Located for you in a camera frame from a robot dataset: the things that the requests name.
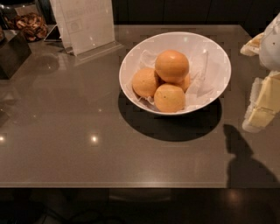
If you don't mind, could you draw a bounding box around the clear acrylic sign holder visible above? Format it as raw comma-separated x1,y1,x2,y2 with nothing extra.
50,0,121,60

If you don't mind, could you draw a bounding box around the jar of dried snacks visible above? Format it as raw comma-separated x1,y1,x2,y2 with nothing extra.
0,0,48,42

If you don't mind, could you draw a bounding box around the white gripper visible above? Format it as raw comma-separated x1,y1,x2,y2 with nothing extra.
240,13,280,133

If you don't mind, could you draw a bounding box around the white ceramic bowl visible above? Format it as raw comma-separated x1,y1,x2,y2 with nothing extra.
119,31,231,116

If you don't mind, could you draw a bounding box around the dark box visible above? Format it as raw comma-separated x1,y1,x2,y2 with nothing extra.
0,30,32,80

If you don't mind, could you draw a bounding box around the white paper liner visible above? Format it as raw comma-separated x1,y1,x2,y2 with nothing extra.
119,50,223,116

